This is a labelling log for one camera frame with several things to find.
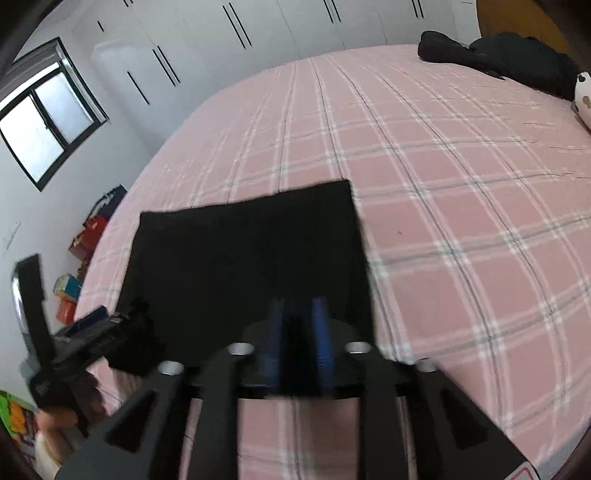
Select heart print pillow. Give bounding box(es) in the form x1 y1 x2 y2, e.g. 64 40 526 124
571 71 591 132

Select colourful carton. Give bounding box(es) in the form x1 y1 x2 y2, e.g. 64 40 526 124
53 272 85 325

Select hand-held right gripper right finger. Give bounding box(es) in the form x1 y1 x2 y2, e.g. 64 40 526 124
309 298 532 480

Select black folded garment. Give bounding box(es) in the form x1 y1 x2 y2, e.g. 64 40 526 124
418 30 471 63

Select black pants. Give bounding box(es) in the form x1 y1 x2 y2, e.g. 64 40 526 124
108 179 376 398

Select red gift bag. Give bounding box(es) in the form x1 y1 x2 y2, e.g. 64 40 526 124
69 215 110 264

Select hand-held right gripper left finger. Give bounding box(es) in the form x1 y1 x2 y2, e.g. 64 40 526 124
55 298 289 480

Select person's left hand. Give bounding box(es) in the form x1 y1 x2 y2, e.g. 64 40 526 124
36 406 83 464

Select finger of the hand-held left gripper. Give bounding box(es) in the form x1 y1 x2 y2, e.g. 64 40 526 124
67 305 112 332
52 316 139 367

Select wooden headboard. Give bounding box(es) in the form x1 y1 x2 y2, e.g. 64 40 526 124
475 0 571 51

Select white wardrobe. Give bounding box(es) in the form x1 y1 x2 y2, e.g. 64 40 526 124
90 0 481 155

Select black jacket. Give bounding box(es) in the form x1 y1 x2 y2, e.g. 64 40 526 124
466 34 580 101

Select pink plaid bed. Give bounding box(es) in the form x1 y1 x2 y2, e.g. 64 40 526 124
74 44 591 480

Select black framed window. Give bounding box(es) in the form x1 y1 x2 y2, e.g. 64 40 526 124
0 37 110 192

